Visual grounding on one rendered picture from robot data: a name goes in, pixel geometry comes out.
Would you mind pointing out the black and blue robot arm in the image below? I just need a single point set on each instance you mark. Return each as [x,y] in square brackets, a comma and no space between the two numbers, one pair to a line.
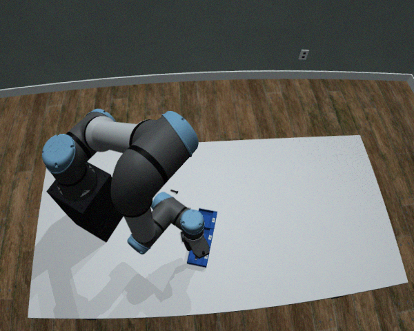
[157,149]

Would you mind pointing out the blue rack of bins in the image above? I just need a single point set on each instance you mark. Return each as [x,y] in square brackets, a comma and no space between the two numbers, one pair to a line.
[209,219]

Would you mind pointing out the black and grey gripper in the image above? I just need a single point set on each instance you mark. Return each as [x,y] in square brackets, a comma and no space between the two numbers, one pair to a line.
[197,246]

